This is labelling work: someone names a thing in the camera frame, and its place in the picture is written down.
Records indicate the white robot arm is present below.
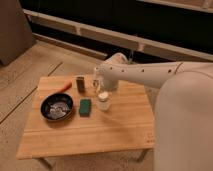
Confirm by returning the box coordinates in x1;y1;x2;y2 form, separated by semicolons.
96;53;213;171

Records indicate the dark eraser block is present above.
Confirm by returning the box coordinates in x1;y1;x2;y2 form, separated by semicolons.
76;76;85;92

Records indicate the clear glass bottle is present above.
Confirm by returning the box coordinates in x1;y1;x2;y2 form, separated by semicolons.
93;67;101;93

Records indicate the green sponge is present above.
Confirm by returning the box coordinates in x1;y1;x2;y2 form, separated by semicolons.
79;99;91;117

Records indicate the wooden table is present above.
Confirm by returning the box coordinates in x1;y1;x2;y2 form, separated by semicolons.
16;76;154;159

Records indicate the black frying pan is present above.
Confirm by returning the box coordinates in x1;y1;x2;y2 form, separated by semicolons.
40;82;73;121

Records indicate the grey cabinet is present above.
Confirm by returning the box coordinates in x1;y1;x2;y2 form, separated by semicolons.
0;0;36;66

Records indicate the grey wall rail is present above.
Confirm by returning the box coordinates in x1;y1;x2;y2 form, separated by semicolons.
23;9;213;62

